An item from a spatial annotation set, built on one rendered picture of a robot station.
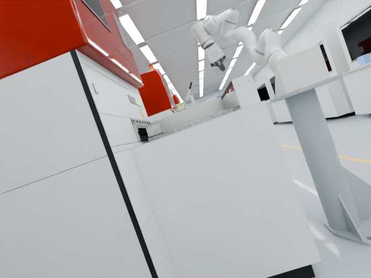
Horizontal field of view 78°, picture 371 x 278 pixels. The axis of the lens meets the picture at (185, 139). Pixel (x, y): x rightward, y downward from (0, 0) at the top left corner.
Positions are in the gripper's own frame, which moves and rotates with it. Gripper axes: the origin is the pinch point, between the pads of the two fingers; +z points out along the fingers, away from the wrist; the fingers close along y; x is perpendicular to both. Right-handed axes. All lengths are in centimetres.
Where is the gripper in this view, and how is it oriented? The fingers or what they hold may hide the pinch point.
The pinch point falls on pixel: (222, 68)
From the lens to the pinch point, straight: 152.6
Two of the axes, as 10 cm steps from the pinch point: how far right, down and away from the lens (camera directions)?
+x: 0.7, -0.4, 10.0
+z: 5.3, 8.5, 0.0
